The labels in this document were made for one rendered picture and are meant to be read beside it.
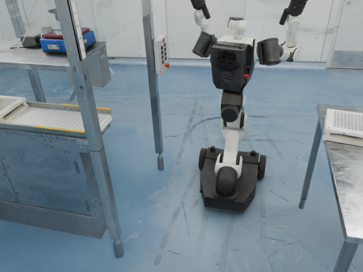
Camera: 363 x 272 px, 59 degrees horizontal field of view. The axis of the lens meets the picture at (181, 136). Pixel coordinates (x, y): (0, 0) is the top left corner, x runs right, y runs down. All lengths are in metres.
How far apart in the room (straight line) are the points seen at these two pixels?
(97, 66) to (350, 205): 1.40
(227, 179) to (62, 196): 1.15
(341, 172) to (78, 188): 1.55
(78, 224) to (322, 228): 1.78
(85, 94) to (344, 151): 1.33
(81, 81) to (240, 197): 1.48
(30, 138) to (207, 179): 1.36
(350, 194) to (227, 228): 1.16
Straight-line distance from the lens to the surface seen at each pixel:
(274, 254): 2.42
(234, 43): 2.05
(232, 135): 2.60
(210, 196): 2.50
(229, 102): 2.13
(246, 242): 2.45
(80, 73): 1.57
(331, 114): 2.03
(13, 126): 2.09
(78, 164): 2.06
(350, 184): 1.64
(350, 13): 5.34
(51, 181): 2.31
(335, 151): 1.84
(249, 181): 2.65
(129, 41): 5.52
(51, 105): 2.23
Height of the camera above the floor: 1.89
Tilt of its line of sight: 33 degrees down
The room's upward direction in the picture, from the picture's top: 2 degrees counter-clockwise
